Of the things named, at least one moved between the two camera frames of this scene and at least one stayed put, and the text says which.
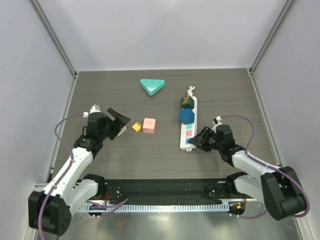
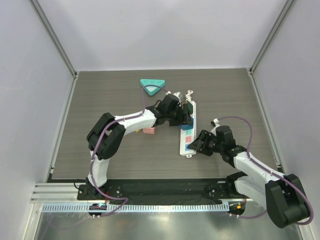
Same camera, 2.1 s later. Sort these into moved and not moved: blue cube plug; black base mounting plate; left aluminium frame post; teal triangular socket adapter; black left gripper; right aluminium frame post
Moved: black left gripper; blue cube plug
Not moved: left aluminium frame post; teal triangular socket adapter; right aluminium frame post; black base mounting plate
